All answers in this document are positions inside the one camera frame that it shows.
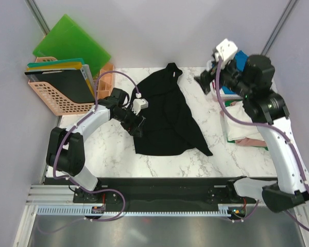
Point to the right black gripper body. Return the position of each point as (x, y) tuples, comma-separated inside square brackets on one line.
[(207, 76)]

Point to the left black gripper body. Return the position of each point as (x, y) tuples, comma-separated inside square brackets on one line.
[(128, 122)]

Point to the black t shirt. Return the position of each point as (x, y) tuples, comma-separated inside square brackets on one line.
[(169, 128)]

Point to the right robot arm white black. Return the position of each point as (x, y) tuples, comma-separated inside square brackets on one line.
[(269, 114)]

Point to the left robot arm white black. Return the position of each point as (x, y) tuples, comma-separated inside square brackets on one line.
[(66, 152)]

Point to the green t shirt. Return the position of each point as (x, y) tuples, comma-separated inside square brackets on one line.
[(229, 103)]

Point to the blue folded t shirt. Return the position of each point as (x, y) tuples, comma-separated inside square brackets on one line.
[(241, 59)]

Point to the orange compartment organizer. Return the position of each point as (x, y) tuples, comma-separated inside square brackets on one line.
[(106, 83)]

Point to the white crumpled t shirt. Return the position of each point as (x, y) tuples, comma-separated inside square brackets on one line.
[(235, 130)]

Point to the black folder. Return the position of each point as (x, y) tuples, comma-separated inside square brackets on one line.
[(71, 83)]

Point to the pink t shirt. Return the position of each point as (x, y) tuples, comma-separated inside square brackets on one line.
[(247, 142)]

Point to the yellow folder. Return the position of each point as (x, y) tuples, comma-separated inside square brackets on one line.
[(65, 65)]

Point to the orange file basket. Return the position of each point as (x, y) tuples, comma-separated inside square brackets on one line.
[(56, 101)]

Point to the green plastic board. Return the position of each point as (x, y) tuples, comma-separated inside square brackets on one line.
[(67, 40)]

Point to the teal folder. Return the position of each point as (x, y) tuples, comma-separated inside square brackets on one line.
[(45, 61)]

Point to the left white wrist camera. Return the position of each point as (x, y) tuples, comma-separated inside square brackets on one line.
[(139, 104)]

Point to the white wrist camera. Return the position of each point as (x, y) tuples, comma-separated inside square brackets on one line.
[(226, 50), (139, 104)]

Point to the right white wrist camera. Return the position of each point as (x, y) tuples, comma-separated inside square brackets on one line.
[(226, 50)]

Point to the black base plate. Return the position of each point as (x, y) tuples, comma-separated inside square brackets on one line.
[(161, 194)]

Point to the white slotted cable duct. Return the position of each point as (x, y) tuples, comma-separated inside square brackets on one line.
[(88, 210)]

